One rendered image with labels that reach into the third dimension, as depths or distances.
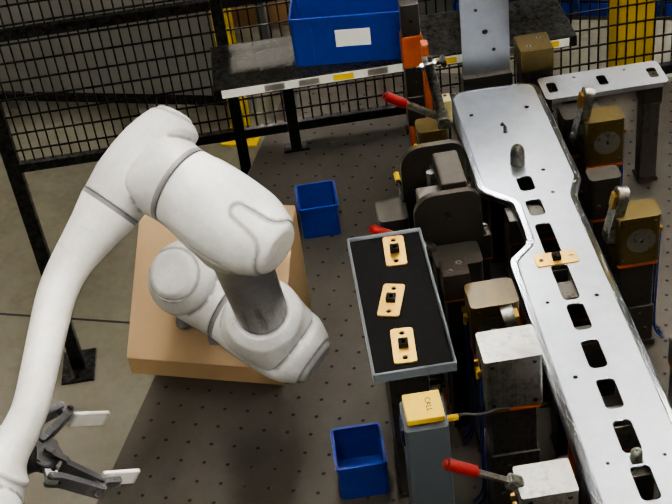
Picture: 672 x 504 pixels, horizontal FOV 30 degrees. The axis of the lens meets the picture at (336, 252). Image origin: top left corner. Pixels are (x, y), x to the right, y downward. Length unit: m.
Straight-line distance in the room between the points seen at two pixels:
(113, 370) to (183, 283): 1.47
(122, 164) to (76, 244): 0.14
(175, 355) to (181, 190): 0.90
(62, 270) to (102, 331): 2.09
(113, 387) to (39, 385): 1.96
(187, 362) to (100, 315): 1.40
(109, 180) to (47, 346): 0.27
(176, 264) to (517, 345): 0.71
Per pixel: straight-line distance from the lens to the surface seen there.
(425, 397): 2.00
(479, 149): 2.81
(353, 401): 2.66
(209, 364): 2.72
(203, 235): 1.89
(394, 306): 2.16
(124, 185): 1.95
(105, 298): 4.18
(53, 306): 1.95
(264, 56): 3.20
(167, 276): 2.48
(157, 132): 1.96
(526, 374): 2.16
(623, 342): 2.32
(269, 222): 1.88
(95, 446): 3.70
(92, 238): 1.97
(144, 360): 2.78
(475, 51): 3.05
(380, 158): 3.34
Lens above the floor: 2.58
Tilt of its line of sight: 38 degrees down
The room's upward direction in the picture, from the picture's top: 8 degrees counter-clockwise
